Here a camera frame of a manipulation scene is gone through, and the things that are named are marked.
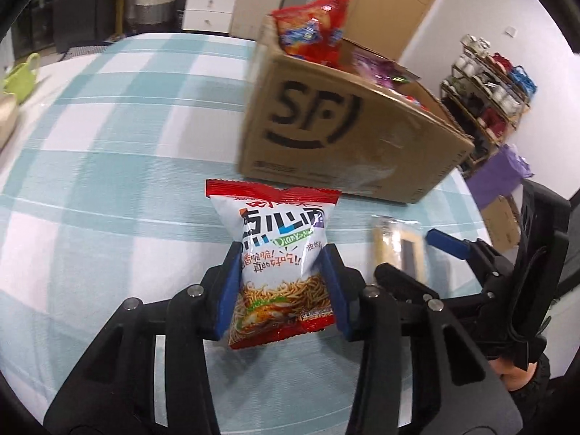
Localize brown cardboard box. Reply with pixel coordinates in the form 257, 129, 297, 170
238, 11, 476, 204

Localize flat cardboard box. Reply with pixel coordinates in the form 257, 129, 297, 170
481, 195, 522, 252

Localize green teapot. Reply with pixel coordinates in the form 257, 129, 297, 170
2, 52, 41, 103

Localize white suitcase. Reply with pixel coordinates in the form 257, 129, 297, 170
229, 0, 295, 39

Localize blue shoes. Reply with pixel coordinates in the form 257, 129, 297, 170
507, 66, 538, 94

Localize beige bowl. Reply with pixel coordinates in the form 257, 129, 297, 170
0, 93, 21, 150

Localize purple grape snack bag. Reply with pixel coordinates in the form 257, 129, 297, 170
351, 47, 420, 86

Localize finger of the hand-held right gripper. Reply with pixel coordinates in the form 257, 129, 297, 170
426, 229, 499, 278
374, 263, 490, 304

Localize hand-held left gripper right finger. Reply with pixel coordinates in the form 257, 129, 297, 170
323, 243, 524, 435

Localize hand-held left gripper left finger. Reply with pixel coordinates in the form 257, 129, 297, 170
43, 240, 245, 435

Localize wooden shoe rack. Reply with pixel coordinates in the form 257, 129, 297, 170
440, 34, 538, 177

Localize wooden door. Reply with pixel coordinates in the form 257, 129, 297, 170
342, 0, 456, 62

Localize black cabinet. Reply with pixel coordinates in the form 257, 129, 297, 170
13, 0, 116, 55

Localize striped floor mat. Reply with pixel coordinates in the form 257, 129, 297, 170
57, 38, 116, 59

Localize white red noodle snack bag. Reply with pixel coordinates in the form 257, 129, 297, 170
205, 179, 343, 351

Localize clear-wrapped cracker packet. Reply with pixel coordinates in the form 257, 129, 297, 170
370, 214, 427, 282

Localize woven laundry basket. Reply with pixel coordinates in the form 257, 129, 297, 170
134, 0, 178, 25

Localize person's right hand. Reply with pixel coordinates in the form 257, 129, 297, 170
496, 356, 540, 393

